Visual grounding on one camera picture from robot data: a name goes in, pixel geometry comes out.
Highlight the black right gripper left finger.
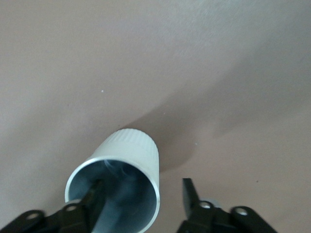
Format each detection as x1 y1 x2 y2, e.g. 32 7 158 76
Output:
0 179 110 233

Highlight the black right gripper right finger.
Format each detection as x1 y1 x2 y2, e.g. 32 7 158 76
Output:
175 178 279 233

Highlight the white ceramic mug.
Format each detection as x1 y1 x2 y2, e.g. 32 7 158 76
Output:
64 128 160 233

